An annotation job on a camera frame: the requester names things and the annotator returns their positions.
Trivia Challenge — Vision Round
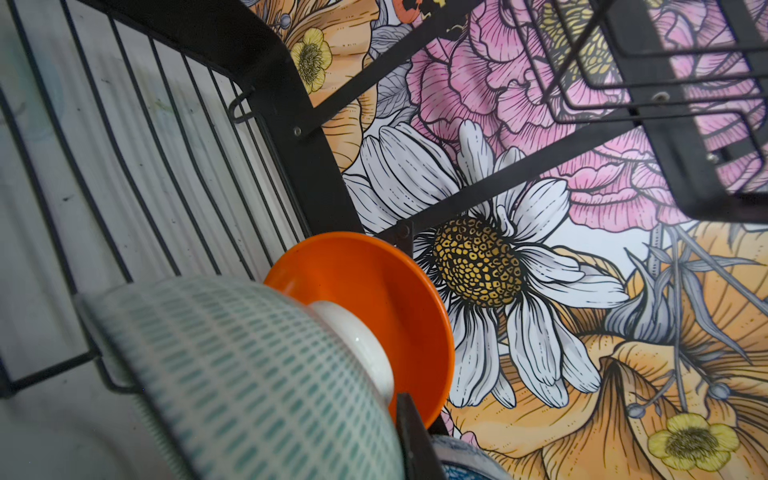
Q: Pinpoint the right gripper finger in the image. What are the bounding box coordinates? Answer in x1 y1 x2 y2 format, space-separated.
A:
395 393 447 480

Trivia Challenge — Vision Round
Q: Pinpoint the blue floral ceramic bowl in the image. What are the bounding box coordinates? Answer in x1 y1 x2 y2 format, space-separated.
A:
431 435 512 480

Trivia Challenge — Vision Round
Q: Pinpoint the orange plastic bowl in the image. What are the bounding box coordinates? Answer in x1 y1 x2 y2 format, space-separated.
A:
265 232 455 426

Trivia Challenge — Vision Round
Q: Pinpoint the mint green ceramic bowl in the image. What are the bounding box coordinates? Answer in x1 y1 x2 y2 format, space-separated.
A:
74 276 406 479

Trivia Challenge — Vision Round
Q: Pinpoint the black wire dish rack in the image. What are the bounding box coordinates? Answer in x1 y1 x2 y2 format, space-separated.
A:
0 0 768 400

